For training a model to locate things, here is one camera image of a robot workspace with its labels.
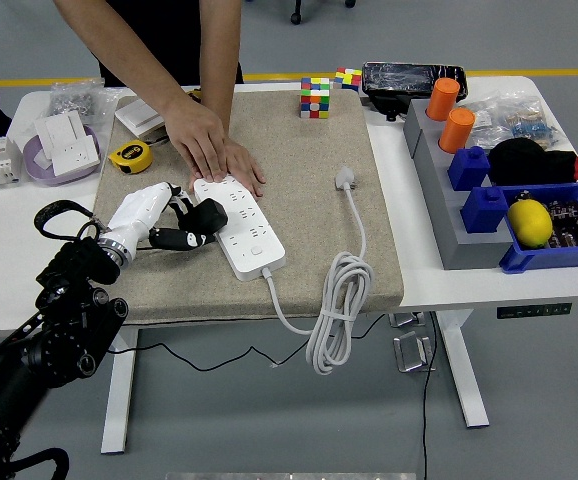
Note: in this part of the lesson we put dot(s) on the black table control panel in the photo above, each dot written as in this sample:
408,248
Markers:
534,311

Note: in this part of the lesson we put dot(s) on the person's right hand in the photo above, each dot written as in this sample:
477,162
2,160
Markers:
196,137

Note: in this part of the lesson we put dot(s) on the person's torso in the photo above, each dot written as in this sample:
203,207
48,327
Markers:
179,30

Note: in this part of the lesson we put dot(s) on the black pouch with red end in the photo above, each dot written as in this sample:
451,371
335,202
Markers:
524,162

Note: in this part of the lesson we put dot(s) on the white wall switch panel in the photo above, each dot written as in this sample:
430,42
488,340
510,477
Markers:
138,116

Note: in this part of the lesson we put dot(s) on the dark capacitors pile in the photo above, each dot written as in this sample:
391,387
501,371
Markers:
574,225

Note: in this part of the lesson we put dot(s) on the black office chair base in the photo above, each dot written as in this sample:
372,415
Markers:
295,19

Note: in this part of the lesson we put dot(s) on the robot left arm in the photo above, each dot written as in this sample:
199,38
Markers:
69,345

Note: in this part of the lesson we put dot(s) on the clear bags of components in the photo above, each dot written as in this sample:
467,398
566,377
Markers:
514,120

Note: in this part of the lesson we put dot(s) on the silver metal bracket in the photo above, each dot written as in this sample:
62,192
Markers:
411,352
406,320

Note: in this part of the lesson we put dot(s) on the yellow tape measure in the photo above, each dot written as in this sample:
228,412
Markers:
131,156

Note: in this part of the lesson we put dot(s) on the white wall socket plate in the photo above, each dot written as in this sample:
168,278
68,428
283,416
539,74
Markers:
71,155

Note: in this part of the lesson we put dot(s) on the plastic bag of screws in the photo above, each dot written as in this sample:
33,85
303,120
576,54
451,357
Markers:
76,100

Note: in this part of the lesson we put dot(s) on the blue block with knob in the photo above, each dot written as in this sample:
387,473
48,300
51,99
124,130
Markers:
484,212
469,170

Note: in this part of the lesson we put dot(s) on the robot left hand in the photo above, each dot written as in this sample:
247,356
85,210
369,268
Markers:
136,212

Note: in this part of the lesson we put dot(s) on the person's left forearm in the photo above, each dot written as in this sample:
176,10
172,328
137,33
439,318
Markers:
221,50

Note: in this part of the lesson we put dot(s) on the black plastic-wrapped box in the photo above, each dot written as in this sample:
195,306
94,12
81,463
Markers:
399,80

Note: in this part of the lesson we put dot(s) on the grey-brown mat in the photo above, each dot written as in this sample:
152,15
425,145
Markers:
309,225

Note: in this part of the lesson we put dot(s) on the orange cylinder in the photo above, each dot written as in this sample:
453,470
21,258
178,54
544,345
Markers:
443,100
456,131

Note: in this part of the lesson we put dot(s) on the purple bowl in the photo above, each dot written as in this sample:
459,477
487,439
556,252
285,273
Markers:
36,172

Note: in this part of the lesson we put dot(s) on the yellow lemon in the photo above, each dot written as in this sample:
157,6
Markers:
530,224

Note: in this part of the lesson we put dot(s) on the white blank switch plate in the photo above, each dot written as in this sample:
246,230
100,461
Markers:
61,127

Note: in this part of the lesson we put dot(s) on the person's left hand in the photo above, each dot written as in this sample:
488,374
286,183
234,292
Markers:
246,167

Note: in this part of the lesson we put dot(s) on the person's right forearm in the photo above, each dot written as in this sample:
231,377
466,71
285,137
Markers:
119,50

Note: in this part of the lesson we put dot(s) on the blue plastic bin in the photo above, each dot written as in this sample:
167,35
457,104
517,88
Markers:
554,257

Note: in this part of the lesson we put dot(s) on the grey stepped block holder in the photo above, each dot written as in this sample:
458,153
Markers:
439,200

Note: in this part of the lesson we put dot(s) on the colourful puzzle cube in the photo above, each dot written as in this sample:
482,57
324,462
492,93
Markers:
347,80
315,100

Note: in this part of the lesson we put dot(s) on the black plug adapter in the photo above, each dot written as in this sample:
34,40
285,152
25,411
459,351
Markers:
211,215

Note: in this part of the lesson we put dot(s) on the white power strip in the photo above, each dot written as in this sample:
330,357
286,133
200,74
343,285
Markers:
256,250

